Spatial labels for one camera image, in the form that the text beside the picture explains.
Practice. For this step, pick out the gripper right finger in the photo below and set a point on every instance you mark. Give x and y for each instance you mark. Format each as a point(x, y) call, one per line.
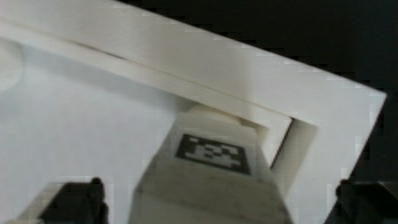
point(367, 205)

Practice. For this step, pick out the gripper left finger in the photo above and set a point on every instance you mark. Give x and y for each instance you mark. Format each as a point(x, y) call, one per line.
point(78, 206)

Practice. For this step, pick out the white leg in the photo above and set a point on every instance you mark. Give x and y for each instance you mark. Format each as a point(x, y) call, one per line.
point(207, 185)

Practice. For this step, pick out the white square tabletop part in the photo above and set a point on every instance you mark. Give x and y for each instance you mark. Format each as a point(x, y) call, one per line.
point(85, 125)

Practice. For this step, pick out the white U-shaped fence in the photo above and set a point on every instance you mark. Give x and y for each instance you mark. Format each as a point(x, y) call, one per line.
point(316, 108)

